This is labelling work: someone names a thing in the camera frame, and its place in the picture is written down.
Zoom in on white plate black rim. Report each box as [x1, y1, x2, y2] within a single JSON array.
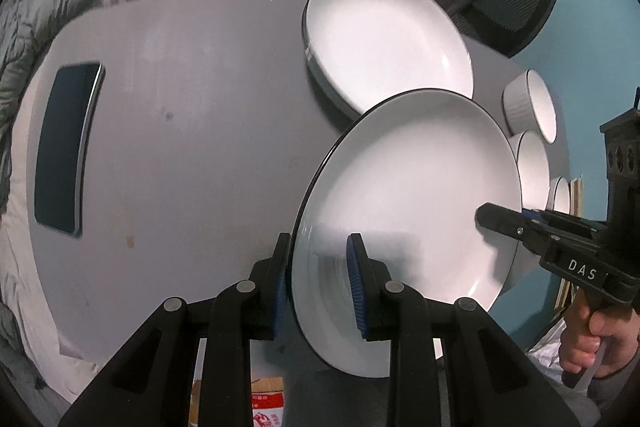
[[291, 89, 524, 379], [301, 14, 368, 120], [302, 0, 475, 118]]

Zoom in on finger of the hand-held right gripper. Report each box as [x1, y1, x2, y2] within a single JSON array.
[[475, 203, 563, 260], [522, 208, 608, 242]]

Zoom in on white plastic bag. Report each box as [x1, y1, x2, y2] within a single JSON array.
[[525, 322, 601, 427]]

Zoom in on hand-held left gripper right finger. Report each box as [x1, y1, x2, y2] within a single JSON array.
[[346, 233, 583, 427]]

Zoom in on white ribbed bowl black rim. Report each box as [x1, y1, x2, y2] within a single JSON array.
[[546, 176, 572, 214], [502, 69, 558, 145], [509, 131, 552, 212]]

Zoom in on cardboard box red print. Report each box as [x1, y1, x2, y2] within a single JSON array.
[[191, 376, 287, 427]]

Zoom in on person's right forearm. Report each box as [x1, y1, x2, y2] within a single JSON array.
[[586, 351, 640, 427]]

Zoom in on dark smartphone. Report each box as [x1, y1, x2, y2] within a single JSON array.
[[34, 63, 107, 238]]

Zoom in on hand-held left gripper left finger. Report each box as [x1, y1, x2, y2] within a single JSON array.
[[59, 233, 292, 427]]

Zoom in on grey comforter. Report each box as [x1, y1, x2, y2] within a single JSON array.
[[0, 0, 101, 218]]

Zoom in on person's right hand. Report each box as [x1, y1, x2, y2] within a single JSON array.
[[559, 294, 640, 380]]

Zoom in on wooden sticks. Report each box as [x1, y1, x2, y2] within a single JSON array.
[[555, 176, 586, 309]]

